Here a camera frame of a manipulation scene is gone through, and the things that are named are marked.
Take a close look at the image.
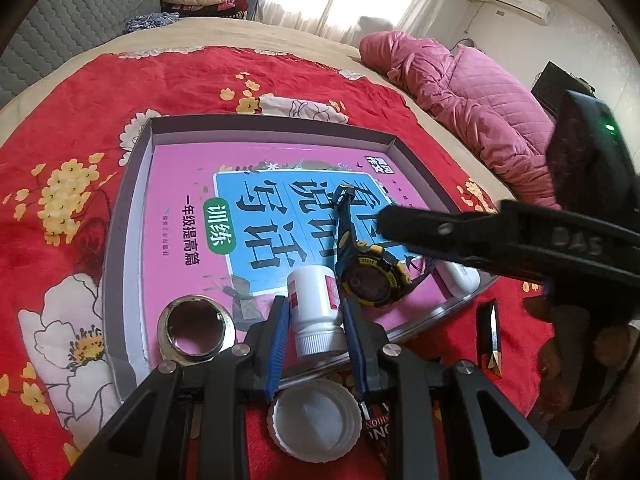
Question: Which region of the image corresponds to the pink quilted duvet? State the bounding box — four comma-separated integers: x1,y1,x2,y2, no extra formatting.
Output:
359,30,563,211

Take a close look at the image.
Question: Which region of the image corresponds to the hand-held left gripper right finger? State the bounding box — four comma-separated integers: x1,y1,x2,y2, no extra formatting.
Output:
341,296,576,480

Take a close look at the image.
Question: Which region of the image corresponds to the grey pillow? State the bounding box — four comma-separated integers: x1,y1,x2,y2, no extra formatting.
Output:
357,15,396,38

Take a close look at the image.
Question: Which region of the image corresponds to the black television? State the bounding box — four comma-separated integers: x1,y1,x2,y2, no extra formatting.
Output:
530,61,596,116

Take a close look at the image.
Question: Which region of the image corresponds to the grey quilted headboard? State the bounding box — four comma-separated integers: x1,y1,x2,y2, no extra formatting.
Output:
0,0,168,111

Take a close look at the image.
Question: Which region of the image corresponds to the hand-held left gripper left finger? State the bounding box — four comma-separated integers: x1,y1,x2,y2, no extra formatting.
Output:
65,296,292,480

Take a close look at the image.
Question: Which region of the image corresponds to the pink book with blue panel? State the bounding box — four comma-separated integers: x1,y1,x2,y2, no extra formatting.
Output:
135,142,451,361

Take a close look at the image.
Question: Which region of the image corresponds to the red floral blanket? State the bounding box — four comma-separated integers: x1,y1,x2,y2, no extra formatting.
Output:
0,47,556,480

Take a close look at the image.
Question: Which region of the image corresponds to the white pill bottle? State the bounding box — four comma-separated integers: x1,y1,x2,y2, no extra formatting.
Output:
286,266,348,358

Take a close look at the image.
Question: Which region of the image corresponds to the beige bed sheet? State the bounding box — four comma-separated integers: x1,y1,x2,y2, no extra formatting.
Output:
0,17,516,201

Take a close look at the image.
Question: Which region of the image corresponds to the yellow and black wristwatch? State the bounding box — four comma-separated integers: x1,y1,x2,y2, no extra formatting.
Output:
332,185,426,308

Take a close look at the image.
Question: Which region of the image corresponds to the blue patterned cloth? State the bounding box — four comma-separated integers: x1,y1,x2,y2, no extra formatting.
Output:
124,11,180,36

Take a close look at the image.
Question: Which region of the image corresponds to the white round lid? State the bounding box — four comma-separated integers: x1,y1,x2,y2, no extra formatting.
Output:
267,377,363,463

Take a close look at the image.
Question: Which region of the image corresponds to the shiny metal ring fitting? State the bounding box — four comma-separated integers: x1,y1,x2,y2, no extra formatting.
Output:
156,295,237,363

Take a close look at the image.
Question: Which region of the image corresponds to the white air conditioner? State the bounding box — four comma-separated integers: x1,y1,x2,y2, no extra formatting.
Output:
490,0,553,23

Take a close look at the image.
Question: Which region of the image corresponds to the white earbuds case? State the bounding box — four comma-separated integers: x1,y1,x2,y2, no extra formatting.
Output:
435,257,481,297

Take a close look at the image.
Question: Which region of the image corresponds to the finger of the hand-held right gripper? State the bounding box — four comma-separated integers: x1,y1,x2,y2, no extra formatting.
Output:
375,204,506,266

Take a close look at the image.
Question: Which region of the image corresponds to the person's right hand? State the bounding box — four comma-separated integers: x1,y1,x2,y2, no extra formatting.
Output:
525,300,640,411

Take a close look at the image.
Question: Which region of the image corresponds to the red and black pen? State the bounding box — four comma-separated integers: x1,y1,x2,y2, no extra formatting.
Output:
361,400,396,466

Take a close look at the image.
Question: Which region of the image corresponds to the shallow grey cardboard box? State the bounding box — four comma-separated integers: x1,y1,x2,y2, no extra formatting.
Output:
102,114,501,403

